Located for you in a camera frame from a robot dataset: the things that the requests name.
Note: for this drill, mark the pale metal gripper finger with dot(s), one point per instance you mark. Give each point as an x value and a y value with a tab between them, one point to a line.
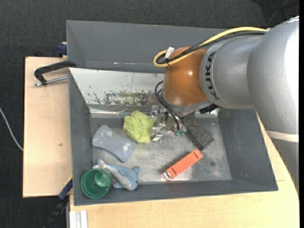
156	137
158	129

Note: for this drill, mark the yellow-green mesh sponge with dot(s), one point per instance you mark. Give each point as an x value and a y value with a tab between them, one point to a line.
139	127

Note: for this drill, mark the red-brown flat block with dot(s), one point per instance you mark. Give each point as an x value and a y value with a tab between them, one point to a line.
183	164

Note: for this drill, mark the dark green flat block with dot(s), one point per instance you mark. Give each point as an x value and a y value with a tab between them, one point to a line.
198	133

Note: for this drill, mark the blue sponge with white stars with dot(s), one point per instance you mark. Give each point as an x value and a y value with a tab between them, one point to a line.
112	142

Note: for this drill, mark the blue toy dolphin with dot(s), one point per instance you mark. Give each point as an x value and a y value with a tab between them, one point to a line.
126	176

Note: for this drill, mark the green plastic cup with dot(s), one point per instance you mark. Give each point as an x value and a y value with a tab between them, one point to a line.
95	184

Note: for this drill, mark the grey metal bin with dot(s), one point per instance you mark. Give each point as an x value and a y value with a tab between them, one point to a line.
114	46

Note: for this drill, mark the pale wood board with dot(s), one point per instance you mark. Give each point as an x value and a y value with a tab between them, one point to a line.
47	132

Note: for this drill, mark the black cylinder on white bracket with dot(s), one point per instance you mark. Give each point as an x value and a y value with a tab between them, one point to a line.
209	109

